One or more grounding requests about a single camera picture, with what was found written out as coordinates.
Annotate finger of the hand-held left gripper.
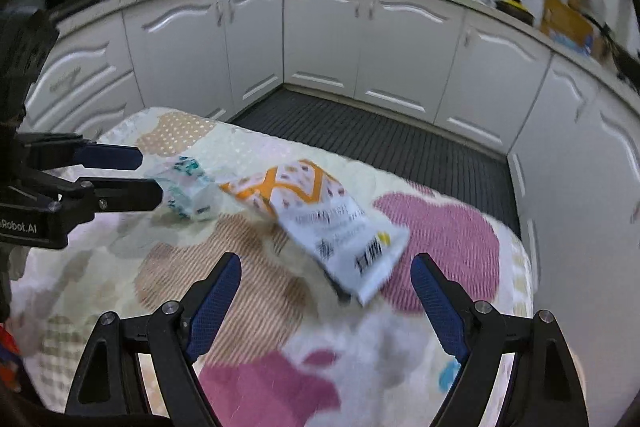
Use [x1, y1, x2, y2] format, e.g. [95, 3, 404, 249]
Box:
[77, 177, 165, 212]
[75, 142, 144, 172]

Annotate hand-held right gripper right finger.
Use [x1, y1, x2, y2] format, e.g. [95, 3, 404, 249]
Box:
[410, 253, 591, 427]

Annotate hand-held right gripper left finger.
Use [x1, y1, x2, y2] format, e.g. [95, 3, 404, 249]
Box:
[64, 252, 243, 427]

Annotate orange white snack packet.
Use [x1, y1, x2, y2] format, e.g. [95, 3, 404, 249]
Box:
[220, 159, 412, 306]

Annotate patchwork printed blanket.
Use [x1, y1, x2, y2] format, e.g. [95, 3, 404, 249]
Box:
[10, 107, 536, 427]

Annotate black ribbed floor mat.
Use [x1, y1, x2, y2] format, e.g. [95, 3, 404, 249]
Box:
[232, 87, 522, 238]

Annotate white kitchen cabinets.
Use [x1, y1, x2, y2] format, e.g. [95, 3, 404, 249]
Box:
[22, 0, 640, 408]

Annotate blue plastic pack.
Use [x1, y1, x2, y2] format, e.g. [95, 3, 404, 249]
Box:
[550, 29, 597, 56]

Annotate black yellow pan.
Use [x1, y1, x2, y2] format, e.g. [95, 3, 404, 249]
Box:
[495, 0, 536, 26]

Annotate black wok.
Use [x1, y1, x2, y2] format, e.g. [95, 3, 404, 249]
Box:
[597, 24, 640, 82]

